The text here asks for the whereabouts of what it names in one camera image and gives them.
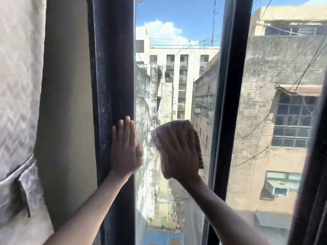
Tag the person's right hand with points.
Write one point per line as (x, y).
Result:
(178, 160)

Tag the person's left hand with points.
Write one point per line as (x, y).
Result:
(125, 155)

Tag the person's left little finger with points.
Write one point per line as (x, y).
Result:
(114, 136)

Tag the person's left middle finger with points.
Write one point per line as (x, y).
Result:
(127, 130)

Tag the person's left thumb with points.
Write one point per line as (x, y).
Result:
(140, 153)

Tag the person's right fingers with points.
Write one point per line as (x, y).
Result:
(173, 137)

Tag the pink striped cleaning cloth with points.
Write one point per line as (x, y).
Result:
(196, 147)

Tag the person's right forearm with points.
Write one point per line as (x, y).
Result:
(224, 216)

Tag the person's left forearm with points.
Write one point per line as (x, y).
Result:
(86, 214)

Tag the grey weathered building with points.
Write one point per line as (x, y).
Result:
(145, 104)

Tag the white apartment building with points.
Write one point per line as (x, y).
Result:
(184, 73)

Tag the narrow window glass pane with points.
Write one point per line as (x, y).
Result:
(178, 35)

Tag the white patterned curtain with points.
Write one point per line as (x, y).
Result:
(18, 99)

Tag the window air conditioner unit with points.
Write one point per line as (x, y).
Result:
(277, 188)

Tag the wide window glass pane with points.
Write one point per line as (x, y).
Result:
(276, 73)

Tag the antenna mast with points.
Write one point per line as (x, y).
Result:
(213, 22)

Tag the multi-pane window with awning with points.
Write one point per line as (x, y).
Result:
(293, 117)

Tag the wide black window frame post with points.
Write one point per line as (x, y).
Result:
(112, 61)

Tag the narrow black window frame post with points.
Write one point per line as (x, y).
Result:
(230, 86)

